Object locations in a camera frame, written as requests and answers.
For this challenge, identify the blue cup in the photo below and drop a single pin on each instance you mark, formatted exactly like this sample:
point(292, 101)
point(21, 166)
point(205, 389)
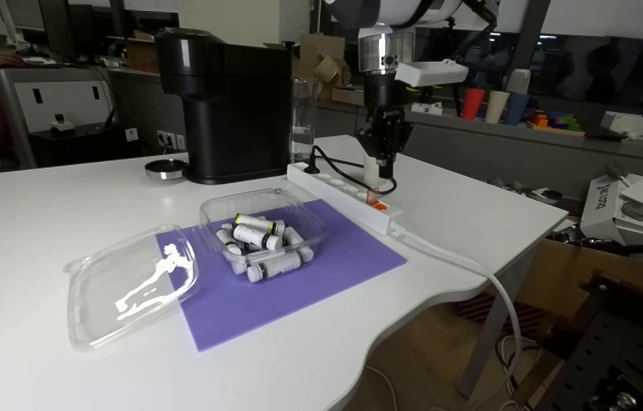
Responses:
point(517, 109)

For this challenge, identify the beige cup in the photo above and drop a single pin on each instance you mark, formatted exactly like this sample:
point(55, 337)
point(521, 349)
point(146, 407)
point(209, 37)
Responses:
point(496, 107)

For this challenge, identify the black perforated metal plate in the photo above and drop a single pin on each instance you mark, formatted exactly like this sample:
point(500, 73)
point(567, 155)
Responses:
point(629, 354)

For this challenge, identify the stack of cardboard boxes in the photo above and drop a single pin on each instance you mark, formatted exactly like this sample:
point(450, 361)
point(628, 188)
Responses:
point(324, 63)

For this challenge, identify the small white box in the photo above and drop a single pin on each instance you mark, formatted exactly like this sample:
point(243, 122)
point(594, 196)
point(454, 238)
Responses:
point(427, 108)

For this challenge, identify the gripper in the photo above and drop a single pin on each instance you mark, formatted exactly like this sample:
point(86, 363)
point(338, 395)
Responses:
point(381, 91)

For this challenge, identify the wall socket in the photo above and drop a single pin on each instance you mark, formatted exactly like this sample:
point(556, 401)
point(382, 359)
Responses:
point(166, 139)
point(132, 134)

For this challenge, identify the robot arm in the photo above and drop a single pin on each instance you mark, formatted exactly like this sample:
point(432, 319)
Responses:
point(395, 11)

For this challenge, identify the stack of white boxes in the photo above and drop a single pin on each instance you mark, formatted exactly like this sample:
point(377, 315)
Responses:
point(635, 208)

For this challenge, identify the white device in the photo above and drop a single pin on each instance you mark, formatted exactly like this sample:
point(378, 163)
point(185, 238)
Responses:
point(628, 124)

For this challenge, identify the brown cardboard box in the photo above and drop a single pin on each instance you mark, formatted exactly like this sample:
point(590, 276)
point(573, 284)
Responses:
point(583, 274)

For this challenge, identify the white vial with black cap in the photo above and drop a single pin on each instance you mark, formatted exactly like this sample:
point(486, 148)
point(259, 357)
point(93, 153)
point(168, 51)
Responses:
point(255, 236)
point(275, 266)

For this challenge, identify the black coffee machine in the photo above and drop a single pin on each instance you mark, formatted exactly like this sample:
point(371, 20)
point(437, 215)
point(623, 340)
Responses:
point(230, 103)

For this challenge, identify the row of monitors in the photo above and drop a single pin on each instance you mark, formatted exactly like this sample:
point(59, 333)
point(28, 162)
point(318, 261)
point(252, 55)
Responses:
point(53, 25)

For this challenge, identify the set of coloured toy blocks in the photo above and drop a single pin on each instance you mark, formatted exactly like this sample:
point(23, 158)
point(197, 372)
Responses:
point(555, 121)

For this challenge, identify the grey desk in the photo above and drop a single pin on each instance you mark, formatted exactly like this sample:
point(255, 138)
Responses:
point(64, 94)

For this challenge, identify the clear plastic container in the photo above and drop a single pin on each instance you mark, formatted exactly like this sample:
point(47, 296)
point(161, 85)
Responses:
point(298, 214)

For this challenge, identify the black low cabinet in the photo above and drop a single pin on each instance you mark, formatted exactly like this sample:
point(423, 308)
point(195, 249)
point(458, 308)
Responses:
point(81, 145)

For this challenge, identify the clear plastic lid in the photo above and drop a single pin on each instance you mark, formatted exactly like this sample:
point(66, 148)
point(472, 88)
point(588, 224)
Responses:
point(127, 285)

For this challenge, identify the purple mat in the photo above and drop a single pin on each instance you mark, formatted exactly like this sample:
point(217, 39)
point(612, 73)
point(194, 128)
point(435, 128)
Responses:
point(310, 274)

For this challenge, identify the white vial with yellow band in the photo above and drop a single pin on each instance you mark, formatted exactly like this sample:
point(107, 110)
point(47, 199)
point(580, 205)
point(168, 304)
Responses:
point(255, 222)

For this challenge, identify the round metal drip tray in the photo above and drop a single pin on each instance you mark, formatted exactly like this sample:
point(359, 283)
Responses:
point(166, 169)

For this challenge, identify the white power strip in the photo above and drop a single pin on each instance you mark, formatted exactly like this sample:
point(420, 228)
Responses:
point(335, 194)

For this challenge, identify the red cup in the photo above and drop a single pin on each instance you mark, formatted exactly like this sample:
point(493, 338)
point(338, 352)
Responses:
point(472, 104)

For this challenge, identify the white plug adapter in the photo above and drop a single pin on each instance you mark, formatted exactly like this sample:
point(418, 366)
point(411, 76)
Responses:
point(371, 172)

